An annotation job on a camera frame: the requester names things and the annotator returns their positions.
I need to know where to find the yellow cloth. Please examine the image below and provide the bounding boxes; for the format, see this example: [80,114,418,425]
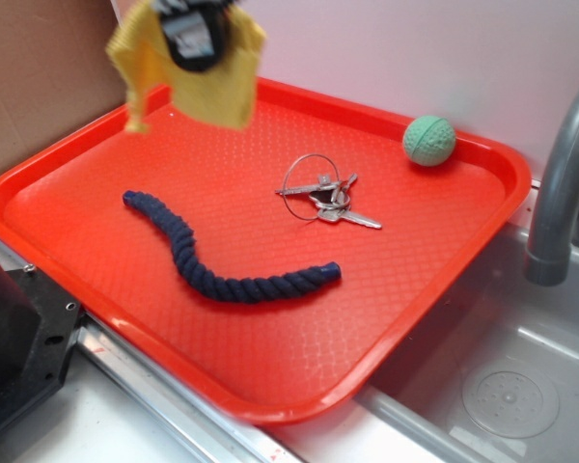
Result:
[106,1,265,133]

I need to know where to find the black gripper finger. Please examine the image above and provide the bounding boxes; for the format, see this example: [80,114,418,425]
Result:
[152,0,234,72]

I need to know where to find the red plastic tray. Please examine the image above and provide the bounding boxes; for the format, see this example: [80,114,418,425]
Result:
[0,80,531,424]

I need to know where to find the bunch of silver keys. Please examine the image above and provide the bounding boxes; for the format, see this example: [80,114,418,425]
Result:
[275,153,382,230]

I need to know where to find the grey toy sink basin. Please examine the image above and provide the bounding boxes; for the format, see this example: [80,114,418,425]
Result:
[274,227,579,462]

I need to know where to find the green dimpled ball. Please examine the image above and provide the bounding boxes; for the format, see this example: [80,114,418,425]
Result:
[402,115,456,167]

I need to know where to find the brown cardboard panel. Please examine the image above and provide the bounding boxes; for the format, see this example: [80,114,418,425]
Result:
[0,1,134,175]

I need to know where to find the navy blue rope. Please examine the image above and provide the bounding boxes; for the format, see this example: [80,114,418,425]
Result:
[122,189,342,305]

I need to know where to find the grey toy faucet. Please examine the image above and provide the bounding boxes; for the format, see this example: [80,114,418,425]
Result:
[524,92,579,286]

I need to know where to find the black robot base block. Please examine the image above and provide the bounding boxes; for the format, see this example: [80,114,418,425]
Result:
[0,264,82,433]

